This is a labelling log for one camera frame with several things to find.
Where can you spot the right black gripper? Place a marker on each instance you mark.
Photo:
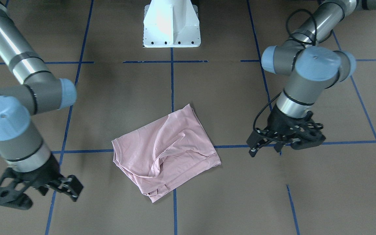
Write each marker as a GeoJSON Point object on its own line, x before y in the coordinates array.
{"type": "Point", "coordinates": [46, 174]}

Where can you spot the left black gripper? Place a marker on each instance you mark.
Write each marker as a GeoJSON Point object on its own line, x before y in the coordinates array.
{"type": "Point", "coordinates": [280, 122]}

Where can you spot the pink Snoopy t-shirt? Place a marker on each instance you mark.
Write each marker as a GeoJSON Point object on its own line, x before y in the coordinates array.
{"type": "Point", "coordinates": [166, 153]}

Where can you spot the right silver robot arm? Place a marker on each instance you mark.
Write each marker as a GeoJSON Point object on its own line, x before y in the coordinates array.
{"type": "Point", "coordinates": [30, 161]}

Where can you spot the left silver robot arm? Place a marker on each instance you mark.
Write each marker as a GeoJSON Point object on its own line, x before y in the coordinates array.
{"type": "Point", "coordinates": [310, 69]}

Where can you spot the white metal mount base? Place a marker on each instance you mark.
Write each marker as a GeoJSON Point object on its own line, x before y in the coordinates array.
{"type": "Point", "coordinates": [171, 24]}

